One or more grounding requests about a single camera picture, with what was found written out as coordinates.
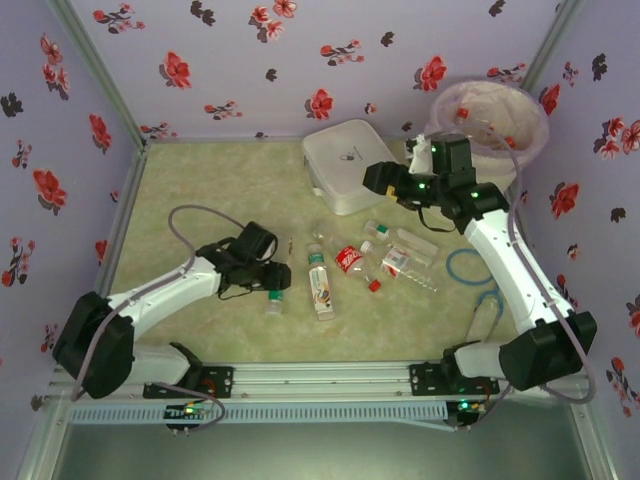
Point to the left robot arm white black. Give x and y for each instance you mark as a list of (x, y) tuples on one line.
[(160, 295)]

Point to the white bin with pink liner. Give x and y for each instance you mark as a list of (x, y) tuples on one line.
[(500, 100)]

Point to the white lidded plastic box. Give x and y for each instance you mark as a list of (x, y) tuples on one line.
[(340, 160)]

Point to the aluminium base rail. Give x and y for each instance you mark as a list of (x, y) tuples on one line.
[(320, 380)]

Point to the bottle red white label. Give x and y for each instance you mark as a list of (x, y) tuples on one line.
[(395, 261)]

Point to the tall bottle white printed label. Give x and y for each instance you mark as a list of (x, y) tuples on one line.
[(320, 290)]

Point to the clear bottle green cap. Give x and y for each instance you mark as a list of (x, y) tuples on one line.
[(417, 241)]

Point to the aluminium frame post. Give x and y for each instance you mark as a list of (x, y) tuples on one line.
[(40, 440), (102, 75), (547, 50), (595, 445)]

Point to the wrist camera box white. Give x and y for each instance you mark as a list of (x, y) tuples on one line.
[(419, 157), (272, 247)]

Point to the small bottle green label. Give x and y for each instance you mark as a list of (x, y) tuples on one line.
[(377, 230)]

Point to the small circuit board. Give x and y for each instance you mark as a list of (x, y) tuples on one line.
[(187, 411), (465, 407)]

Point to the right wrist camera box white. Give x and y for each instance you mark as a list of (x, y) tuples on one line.
[(419, 157)]

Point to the clear unlabelled plastic bottle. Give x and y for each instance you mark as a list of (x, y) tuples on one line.
[(324, 234)]

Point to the clear bottle green band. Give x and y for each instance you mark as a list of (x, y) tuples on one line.
[(275, 300)]

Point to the grey metal panel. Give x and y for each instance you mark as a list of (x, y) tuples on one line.
[(320, 455)]

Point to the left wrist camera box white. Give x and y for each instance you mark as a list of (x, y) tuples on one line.
[(272, 247)]

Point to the aluminium table side rail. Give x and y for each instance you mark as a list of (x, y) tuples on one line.
[(121, 220)]

